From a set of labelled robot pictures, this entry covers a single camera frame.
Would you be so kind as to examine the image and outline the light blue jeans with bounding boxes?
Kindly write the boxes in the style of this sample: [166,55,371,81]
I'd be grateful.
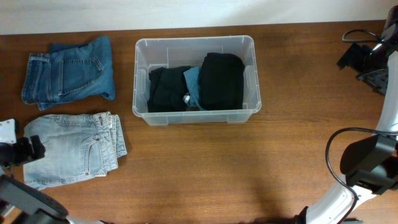
[23,112,127,190]

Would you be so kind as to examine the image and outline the dark blue jeans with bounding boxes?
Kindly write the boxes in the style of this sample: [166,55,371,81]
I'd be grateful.
[21,36,116,110]

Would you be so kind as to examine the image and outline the black garment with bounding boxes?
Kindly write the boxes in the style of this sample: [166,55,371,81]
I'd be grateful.
[199,52,245,111]
[147,66,191,113]

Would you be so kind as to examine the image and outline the clear plastic storage bin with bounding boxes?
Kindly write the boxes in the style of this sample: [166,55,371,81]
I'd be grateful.
[132,35,262,126]

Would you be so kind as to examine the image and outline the blue shirt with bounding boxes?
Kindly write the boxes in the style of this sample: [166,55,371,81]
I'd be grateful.
[183,67,205,111]

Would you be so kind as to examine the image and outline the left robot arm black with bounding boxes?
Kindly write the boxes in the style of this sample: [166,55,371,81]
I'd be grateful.
[1,115,113,223]

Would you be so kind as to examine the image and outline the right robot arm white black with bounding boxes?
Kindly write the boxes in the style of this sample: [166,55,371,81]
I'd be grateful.
[292,6,397,224]

